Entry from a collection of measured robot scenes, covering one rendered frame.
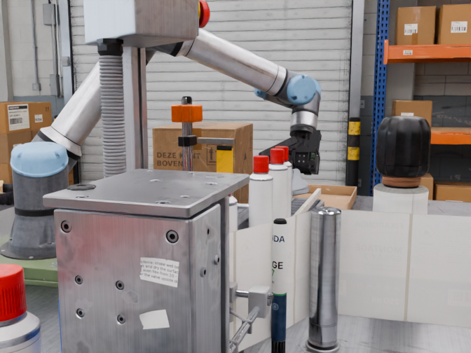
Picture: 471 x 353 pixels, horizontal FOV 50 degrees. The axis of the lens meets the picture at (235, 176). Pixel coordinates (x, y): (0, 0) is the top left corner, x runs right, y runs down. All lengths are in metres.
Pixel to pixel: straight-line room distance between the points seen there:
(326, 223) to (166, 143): 0.86
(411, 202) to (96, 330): 0.57
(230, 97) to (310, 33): 1.02
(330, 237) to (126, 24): 0.37
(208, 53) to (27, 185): 0.49
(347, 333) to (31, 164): 0.73
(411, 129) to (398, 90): 4.46
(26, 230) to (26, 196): 0.07
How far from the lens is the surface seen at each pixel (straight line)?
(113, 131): 0.70
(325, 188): 1.96
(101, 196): 0.35
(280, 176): 1.19
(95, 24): 0.77
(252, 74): 1.23
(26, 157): 1.15
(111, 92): 0.70
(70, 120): 1.29
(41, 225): 1.17
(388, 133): 0.82
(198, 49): 1.20
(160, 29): 0.68
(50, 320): 0.95
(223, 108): 5.32
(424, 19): 4.65
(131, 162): 0.82
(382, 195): 0.83
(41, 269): 1.10
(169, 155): 1.44
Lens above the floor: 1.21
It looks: 9 degrees down
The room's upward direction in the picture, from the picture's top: straight up
